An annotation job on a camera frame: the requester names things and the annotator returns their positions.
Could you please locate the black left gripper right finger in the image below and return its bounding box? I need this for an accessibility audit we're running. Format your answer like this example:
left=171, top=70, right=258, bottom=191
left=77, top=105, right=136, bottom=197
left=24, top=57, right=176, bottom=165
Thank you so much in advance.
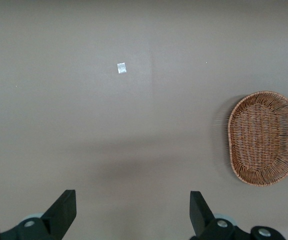
left=189, top=190, right=285, bottom=240

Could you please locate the brown woven wicker basket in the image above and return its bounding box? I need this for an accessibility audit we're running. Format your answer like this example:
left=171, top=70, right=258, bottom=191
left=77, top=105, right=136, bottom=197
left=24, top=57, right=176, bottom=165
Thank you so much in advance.
left=227, top=90, right=288, bottom=187

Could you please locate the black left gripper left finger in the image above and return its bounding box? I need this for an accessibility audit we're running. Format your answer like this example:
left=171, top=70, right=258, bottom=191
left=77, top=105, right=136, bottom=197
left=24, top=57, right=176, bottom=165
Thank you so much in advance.
left=0, top=189, right=77, bottom=240

